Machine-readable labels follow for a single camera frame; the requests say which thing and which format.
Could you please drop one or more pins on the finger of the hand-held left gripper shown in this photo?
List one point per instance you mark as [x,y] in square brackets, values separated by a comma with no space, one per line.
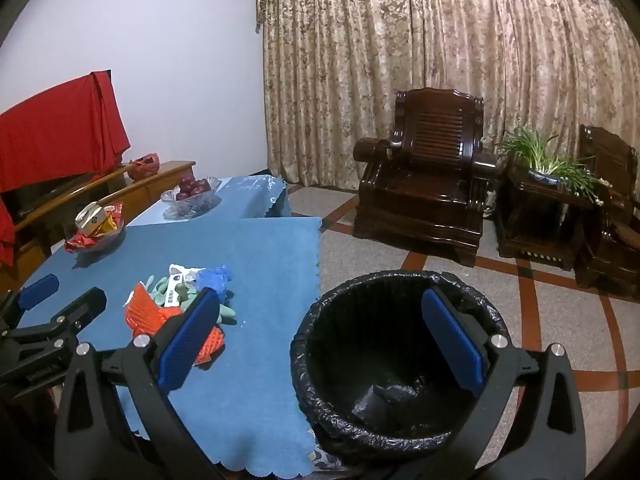
[85,305]
[37,292]

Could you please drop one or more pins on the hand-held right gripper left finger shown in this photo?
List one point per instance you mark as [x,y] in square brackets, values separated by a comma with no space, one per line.
[190,340]

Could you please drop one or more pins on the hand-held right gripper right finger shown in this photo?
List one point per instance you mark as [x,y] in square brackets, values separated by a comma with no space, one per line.
[452,340]

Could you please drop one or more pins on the red foam net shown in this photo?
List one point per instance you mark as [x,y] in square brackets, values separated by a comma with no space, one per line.
[212,345]

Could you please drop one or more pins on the green rubber glove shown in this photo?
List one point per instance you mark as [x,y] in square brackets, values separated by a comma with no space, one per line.
[227,312]
[160,287]

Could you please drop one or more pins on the white blue printed carton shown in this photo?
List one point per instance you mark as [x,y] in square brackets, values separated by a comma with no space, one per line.
[177,280]

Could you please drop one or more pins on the blue plastic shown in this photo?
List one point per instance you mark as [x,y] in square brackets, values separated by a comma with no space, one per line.
[215,277]

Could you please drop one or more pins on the trash bin with black bag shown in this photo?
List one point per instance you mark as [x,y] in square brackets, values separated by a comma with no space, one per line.
[380,320]

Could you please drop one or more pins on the red snack packets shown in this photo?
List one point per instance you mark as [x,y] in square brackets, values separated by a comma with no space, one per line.
[77,245]

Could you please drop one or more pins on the glass snack bowl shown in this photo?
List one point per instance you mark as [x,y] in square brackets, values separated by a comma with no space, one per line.
[107,242]

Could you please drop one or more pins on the white and gold carton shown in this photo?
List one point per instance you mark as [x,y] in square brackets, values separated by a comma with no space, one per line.
[92,217]

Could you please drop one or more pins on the black television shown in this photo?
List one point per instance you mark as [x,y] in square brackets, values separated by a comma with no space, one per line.
[35,197]

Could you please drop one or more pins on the blue scalloped tablecloth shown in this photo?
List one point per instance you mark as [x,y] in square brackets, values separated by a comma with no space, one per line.
[260,270]

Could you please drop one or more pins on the glass fruit bowl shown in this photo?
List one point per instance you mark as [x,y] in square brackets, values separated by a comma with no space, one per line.
[192,205]

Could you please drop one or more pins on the wooden cabinet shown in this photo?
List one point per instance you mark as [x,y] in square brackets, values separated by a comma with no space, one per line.
[150,185]

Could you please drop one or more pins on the dark wooden armchair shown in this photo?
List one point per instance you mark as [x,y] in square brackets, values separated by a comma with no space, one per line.
[610,180]
[425,195]

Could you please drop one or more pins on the dark wooden side table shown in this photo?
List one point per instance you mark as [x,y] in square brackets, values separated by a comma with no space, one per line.
[540,220]

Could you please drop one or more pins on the light blue tablecloth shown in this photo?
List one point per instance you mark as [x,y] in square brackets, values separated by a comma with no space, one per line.
[250,200]

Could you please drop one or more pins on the heap of red apples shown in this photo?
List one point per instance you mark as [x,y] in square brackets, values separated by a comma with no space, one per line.
[192,187]

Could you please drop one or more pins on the red cloth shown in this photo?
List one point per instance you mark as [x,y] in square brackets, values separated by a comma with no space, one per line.
[60,130]

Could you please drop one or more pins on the grey floral tablecloth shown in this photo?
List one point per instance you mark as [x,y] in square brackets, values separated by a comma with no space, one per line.
[325,460]

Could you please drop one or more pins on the potted green plant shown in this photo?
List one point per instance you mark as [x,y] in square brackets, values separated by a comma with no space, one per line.
[540,155]

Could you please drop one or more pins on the beige patterned curtain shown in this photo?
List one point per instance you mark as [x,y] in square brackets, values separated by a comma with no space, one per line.
[400,35]

